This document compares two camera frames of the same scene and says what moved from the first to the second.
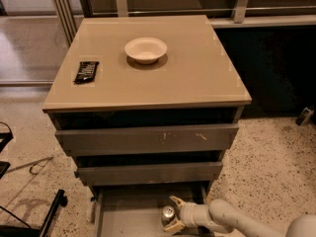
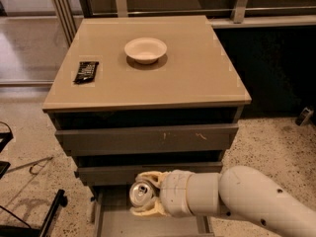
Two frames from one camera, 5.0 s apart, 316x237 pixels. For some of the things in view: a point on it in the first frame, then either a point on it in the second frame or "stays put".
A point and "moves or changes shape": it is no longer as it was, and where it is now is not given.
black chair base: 26,230 stays put
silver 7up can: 167,214 moves or changes shape
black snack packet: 86,72 stays put
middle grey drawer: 201,174 stays put
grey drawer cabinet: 149,107 stays put
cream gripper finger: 179,201 -> 157,177
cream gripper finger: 175,227 -> 154,209
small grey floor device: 305,116 stays put
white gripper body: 188,213 -> 175,193
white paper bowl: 145,50 stays put
